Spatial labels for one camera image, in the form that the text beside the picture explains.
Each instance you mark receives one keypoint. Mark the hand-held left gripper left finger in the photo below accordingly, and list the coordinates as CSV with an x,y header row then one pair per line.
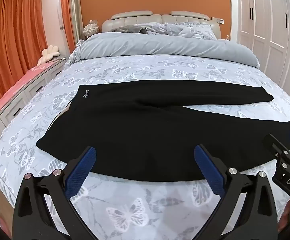
x,y
81,170

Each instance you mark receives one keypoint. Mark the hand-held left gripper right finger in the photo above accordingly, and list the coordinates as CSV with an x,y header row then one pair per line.
x,y
208,170

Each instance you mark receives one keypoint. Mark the black pants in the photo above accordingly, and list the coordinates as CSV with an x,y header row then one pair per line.
x,y
135,130

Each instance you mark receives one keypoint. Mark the white drawer cabinet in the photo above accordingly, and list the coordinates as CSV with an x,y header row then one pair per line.
x,y
17,105

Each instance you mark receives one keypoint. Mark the white wardrobe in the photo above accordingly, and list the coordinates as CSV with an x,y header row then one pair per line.
x,y
272,30

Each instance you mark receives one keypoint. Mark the butterfly print bed sheet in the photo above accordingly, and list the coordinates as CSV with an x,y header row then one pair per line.
x,y
135,67

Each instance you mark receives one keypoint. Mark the cream flower plush toy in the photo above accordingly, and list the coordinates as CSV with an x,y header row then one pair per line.
x,y
49,55

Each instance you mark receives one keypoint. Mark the grey duvet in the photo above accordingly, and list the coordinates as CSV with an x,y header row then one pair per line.
x,y
160,45

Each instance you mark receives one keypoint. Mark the white flower decoration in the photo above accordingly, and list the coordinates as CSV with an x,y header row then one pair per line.
x,y
90,30

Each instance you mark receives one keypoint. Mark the butterfly print pillow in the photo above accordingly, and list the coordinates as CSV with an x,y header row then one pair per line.
x,y
190,30

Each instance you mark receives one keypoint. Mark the dark grey blanket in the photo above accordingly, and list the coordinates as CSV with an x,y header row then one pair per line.
x,y
132,29

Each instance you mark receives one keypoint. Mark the wide orange curtain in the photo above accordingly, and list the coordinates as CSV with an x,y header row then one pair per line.
x,y
15,35

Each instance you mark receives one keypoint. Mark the narrow orange curtain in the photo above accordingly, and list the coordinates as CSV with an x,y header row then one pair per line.
x,y
67,12

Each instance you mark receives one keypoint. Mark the beige padded headboard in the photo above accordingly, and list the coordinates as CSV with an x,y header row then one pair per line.
x,y
135,17

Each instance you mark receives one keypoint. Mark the white wall switch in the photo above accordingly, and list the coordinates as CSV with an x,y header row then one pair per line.
x,y
218,20

